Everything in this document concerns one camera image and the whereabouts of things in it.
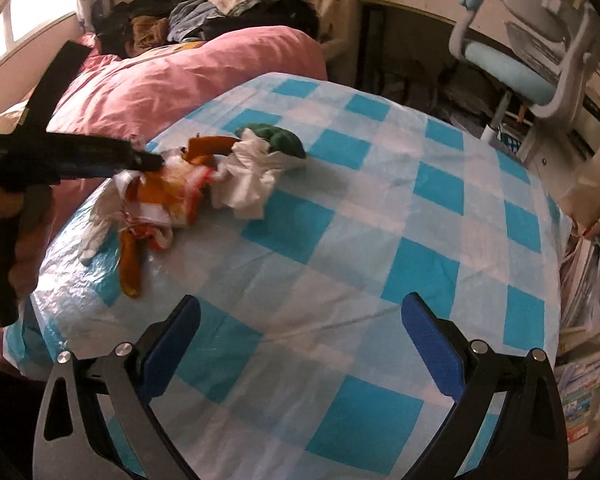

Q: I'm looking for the white grey garment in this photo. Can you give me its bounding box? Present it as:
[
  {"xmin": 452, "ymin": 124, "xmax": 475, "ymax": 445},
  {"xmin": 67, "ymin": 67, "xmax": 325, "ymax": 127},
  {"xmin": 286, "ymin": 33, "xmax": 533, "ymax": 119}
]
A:
[{"xmin": 200, "ymin": 0, "xmax": 263, "ymax": 16}]

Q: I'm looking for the crumpled white tissue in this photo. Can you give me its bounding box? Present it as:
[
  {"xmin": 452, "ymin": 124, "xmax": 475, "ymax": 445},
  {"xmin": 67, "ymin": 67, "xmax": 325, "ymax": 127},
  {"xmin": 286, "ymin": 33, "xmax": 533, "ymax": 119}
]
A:
[{"xmin": 212, "ymin": 129, "xmax": 287, "ymax": 221}]

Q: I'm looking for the orange white snack wrapper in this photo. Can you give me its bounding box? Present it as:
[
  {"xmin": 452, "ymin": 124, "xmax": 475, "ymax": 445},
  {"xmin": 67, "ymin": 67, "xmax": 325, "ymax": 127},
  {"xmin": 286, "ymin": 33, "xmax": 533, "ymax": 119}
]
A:
[{"xmin": 114, "ymin": 152, "xmax": 218, "ymax": 253}]

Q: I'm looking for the window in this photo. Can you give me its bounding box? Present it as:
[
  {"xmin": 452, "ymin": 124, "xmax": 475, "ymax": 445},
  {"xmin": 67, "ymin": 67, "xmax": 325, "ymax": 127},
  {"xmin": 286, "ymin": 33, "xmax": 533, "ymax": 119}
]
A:
[{"xmin": 0, "ymin": 0, "xmax": 83, "ymax": 103}]

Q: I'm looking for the pile of clothes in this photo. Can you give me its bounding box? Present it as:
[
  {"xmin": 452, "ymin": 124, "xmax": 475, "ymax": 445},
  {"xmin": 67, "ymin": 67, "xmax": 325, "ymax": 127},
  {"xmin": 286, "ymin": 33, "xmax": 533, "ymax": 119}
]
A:
[{"xmin": 97, "ymin": 0, "xmax": 201, "ymax": 58}]

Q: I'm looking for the messy pile of books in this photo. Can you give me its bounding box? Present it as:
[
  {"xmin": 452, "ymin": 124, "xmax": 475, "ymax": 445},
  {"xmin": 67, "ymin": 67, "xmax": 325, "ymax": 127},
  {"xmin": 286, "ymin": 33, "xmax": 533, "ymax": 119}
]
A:
[{"xmin": 555, "ymin": 220, "xmax": 600, "ymax": 443}]

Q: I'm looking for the green cloth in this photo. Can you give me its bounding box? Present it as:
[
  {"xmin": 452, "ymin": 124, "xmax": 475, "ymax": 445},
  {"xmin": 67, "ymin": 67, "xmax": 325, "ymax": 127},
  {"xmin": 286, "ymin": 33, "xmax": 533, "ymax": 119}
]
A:
[{"xmin": 235, "ymin": 123, "xmax": 307, "ymax": 159}]

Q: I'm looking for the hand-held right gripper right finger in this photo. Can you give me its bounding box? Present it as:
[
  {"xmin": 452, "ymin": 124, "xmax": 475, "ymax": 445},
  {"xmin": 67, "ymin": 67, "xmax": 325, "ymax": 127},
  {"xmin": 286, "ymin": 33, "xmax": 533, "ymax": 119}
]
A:
[{"xmin": 401, "ymin": 292, "xmax": 568, "ymax": 480}]

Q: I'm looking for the person's left hand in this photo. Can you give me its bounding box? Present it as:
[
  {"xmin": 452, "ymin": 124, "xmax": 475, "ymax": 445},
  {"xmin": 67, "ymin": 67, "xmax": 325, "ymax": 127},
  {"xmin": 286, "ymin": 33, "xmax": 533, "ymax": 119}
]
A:
[{"xmin": 10, "ymin": 184, "xmax": 57, "ymax": 307}]

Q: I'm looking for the blue white checkered tablecloth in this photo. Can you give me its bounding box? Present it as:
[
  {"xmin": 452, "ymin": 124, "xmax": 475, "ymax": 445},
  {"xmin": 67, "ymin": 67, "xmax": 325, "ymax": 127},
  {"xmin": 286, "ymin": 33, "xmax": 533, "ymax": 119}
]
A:
[{"xmin": 5, "ymin": 72, "xmax": 573, "ymax": 480}]

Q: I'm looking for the yellow white book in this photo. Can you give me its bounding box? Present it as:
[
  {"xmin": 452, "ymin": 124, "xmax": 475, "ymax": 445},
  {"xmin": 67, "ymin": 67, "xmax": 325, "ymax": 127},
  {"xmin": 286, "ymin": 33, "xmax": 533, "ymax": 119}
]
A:
[{"xmin": 150, "ymin": 40, "xmax": 208, "ymax": 57}]

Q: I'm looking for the beige paper bag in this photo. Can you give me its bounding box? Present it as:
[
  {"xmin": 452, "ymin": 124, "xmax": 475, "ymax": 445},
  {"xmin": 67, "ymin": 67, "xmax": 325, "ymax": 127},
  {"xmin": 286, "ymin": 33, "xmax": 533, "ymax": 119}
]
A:
[{"xmin": 560, "ymin": 142, "xmax": 600, "ymax": 233}]

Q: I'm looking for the large white tissue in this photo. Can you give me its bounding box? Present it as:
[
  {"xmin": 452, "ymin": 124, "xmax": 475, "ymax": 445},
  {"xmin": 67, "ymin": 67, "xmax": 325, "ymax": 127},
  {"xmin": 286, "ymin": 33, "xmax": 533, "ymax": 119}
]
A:
[{"xmin": 78, "ymin": 192, "xmax": 131, "ymax": 267}]

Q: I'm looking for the brown garment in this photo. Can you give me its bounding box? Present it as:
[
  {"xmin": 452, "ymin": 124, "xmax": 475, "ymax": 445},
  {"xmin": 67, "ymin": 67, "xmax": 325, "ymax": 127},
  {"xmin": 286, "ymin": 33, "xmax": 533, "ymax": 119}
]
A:
[{"xmin": 130, "ymin": 16, "xmax": 171, "ymax": 56}]

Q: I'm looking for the long orange peel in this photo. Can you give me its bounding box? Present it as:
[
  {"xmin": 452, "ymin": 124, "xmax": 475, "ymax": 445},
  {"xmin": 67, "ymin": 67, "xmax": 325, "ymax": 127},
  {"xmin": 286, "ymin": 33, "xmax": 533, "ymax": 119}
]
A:
[{"xmin": 119, "ymin": 227, "xmax": 145, "ymax": 298}]

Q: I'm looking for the black garment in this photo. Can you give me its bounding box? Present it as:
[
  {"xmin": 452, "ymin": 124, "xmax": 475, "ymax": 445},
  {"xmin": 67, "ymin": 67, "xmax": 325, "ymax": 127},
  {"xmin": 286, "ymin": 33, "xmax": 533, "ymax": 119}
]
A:
[{"xmin": 202, "ymin": 0, "xmax": 321, "ymax": 41}]

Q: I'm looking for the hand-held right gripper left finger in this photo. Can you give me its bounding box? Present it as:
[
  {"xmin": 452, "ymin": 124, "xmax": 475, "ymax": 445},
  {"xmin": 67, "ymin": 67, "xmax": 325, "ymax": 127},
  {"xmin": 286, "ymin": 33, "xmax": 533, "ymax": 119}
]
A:
[{"xmin": 32, "ymin": 294, "xmax": 202, "ymax": 480}]

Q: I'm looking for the grey blue desk chair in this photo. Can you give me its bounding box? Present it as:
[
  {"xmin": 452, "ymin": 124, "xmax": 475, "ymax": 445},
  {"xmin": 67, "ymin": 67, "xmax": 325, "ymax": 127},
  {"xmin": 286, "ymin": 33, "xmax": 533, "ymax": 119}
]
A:
[{"xmin": 450, "ymin": 0, "xmax": 600, "ymax": 146}]

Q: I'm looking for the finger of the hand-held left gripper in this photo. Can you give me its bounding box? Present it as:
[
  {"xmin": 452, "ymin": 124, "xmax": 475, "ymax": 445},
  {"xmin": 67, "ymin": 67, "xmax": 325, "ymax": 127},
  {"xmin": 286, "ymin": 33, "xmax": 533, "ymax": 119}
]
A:
[{"xmin": 62, "ymin": 135, "xmax": 165, "ymax": 181}]

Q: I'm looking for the small orange peel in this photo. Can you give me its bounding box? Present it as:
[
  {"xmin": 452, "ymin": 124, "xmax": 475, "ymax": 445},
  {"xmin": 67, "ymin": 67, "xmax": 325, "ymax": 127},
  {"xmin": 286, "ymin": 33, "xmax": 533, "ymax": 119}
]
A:
[{"xmin": 186, "ymin": 134, "xmax": 237, "ymax": 166}]

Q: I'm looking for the blue denim garment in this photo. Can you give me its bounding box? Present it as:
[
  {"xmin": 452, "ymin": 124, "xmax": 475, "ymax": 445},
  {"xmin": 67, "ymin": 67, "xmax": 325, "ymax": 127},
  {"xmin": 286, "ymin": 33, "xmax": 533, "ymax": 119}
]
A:
[{"xmin": 169, "ymin": 0, "xmax": 231, "ymax": 41}]

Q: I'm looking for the pink duvet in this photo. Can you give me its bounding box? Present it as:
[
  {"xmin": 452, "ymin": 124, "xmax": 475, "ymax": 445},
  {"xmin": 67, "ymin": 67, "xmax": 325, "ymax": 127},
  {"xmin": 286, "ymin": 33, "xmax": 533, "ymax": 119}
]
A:
[{"xmin": 0, "ymin": 26, "xmax": 329, "ymax": 376}]

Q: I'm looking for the blue plastic basket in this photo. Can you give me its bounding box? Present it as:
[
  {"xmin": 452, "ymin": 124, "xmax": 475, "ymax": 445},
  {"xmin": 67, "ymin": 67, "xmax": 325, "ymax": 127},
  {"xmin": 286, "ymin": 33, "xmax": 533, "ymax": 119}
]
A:
[{"xmin": 497, "ymin": 127, "xmax": 523, "ymax": 153}]

